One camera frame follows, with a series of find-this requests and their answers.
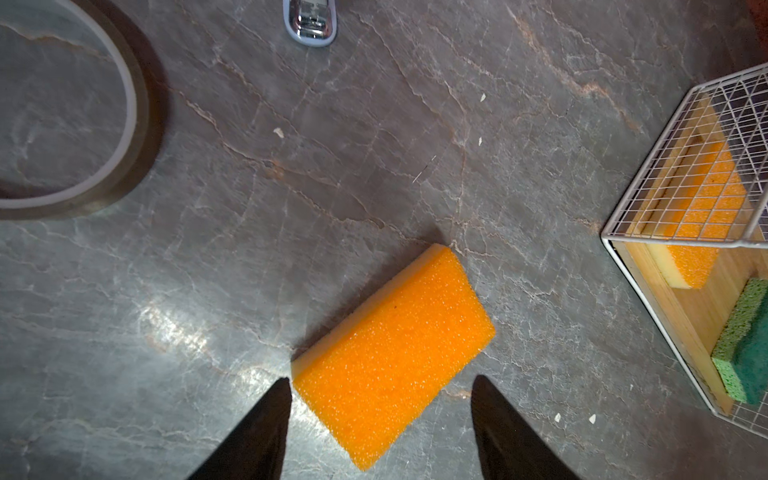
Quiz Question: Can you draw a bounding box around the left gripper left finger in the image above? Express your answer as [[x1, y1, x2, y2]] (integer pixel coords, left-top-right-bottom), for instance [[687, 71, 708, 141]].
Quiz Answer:
[[189, 377, 292, 479]]

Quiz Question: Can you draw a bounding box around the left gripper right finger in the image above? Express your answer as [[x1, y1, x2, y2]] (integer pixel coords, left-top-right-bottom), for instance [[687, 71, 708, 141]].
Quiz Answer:
[[470, 375, 577, 479]]

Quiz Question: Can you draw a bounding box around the orange sponge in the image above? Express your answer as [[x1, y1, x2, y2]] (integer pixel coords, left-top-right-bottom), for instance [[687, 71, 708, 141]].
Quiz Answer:
[[291, 244, 496, 471], [643, 141, 746, 289]]

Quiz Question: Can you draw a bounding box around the dark green sponge top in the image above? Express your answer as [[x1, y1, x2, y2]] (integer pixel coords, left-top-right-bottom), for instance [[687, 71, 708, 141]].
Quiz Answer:
[[711, 278, 767, 405]]

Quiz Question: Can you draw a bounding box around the white wire shelf rack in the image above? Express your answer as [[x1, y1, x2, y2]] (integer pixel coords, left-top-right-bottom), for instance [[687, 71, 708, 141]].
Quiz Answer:
[[601, 61, 768, 440]]

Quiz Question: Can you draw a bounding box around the bottom wooden shelf board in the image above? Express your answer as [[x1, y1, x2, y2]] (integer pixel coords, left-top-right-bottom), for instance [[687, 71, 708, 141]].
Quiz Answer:
[[611, 98, 768, 416]]

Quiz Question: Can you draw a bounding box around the black tape roll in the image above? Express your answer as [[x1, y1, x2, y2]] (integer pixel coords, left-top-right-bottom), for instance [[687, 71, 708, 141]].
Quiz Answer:
[[1, 1, 164, 220]]

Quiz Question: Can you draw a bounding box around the small white stapler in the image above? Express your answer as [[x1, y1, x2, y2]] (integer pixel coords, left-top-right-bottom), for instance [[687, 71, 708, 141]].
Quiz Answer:
[[282, 0, 338, 48]]

